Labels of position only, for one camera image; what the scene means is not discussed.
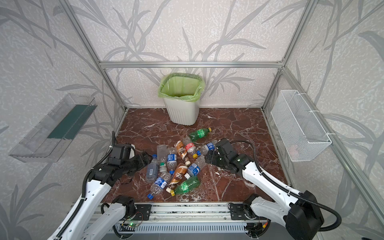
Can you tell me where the clear bottle blue cap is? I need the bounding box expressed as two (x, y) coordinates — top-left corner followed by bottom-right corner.
(146, 154), (159, 184)

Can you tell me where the clear bottle green cap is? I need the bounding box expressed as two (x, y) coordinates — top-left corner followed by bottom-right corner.
(157, 145), (168, 173)

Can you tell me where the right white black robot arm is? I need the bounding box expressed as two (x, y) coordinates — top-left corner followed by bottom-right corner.
(205, 138), (342, 240)

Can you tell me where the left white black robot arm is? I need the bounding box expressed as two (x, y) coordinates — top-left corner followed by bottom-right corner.
(49, 152), (153, 240)

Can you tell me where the white ribbed trash bin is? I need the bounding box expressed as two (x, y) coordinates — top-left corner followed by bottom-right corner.
(164, 98), (200, 126)

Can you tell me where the green plastic bin liner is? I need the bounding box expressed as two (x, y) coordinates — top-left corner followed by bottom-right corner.
(158, 73), (206, 103)

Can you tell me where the water bottle blue label upright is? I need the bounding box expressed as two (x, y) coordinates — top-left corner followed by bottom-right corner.
(167, 147), (177, 175)

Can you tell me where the water bottle blue label front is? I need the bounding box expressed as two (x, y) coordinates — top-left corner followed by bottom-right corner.
(147, 172), (172, 200)

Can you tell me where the clear bottle red label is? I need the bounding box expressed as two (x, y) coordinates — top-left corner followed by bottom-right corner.
(182, 135), (197, 155)

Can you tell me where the green soda bottle yellow cap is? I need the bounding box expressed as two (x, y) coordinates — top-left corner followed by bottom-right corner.
(188, 128), (212, 142)

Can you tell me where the brown coffee bottle upper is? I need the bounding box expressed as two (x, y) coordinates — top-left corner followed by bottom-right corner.
(175, 141), (191, 167)

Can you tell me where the brown coffee bottle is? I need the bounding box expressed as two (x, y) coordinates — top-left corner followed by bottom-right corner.
(175, 141), (191, 167)
(166, 163), (188, 193)

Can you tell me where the brown coffee bottle lower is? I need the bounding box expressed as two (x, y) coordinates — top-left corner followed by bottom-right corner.
(166, 163), (188, 193)

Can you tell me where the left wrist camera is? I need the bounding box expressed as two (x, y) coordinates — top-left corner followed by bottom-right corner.
(108, 144), (136, 167)

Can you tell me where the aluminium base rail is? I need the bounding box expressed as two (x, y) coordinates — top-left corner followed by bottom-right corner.
(89, 201), (316, 224)

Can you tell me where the white wire mesh basket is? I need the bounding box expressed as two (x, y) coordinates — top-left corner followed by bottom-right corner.
(271, 90), (332, 162)

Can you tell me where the clear acrylic wall shelf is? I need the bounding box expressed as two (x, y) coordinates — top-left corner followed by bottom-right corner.
(9, 94), (98, 163)

